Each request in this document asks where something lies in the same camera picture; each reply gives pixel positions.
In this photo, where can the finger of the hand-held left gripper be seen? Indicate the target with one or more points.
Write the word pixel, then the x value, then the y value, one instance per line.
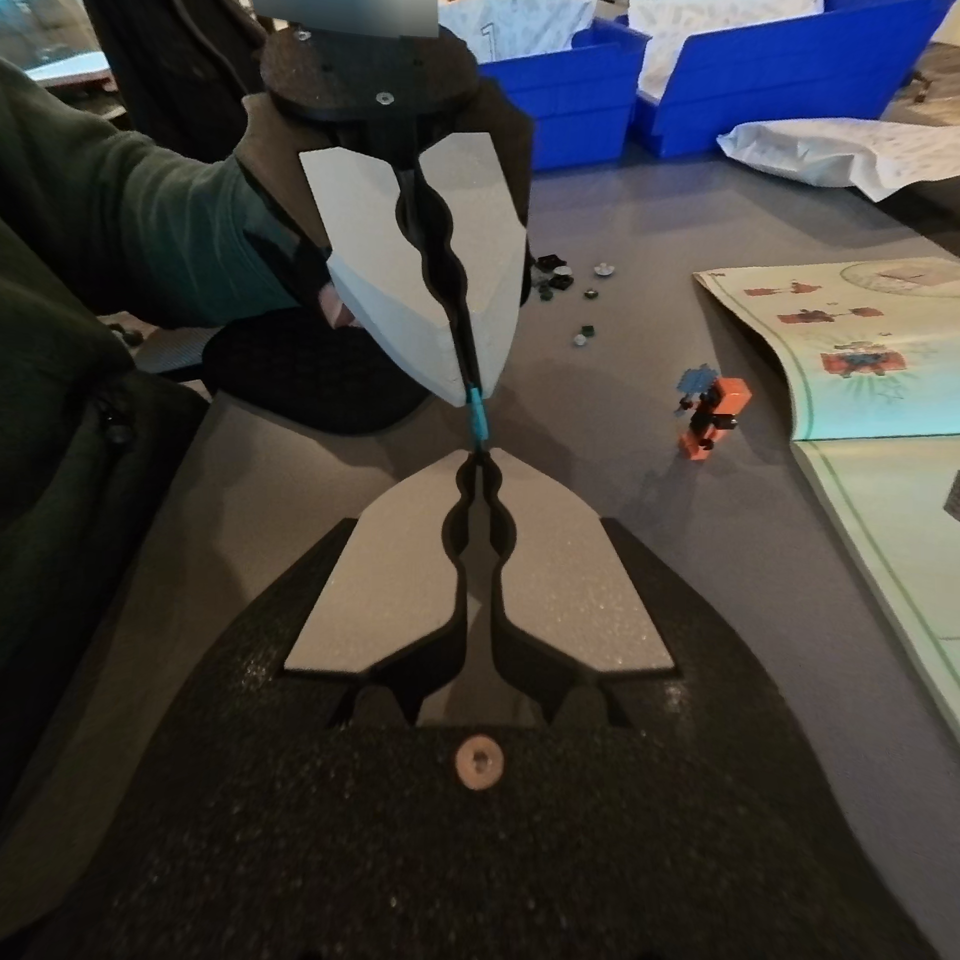
pixel 488 240
pixel 375 270

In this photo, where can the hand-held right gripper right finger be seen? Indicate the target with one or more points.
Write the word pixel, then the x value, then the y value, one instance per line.
pixel 585 600

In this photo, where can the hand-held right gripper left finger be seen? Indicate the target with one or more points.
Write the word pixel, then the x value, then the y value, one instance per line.
pixel 383 600

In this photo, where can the pile of toy bricks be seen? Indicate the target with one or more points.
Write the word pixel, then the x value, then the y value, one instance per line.
pixel 558 282

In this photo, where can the teal toy sword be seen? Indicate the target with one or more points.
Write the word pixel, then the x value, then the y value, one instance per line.
pixel 477 420

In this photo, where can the white instruction booklet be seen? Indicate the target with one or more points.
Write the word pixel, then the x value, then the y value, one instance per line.
pixel 885 390

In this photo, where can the person's left forearm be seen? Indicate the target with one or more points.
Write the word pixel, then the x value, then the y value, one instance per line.
pixel 165 225

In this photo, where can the person's left hand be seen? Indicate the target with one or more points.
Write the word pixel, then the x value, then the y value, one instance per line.
pixel 336 308

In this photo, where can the blue plastic bin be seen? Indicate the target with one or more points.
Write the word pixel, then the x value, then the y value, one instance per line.
pixel 780 75
pixel 578 98

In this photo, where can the white paper bag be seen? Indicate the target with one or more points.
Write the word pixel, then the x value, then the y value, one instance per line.
pixel 840 158

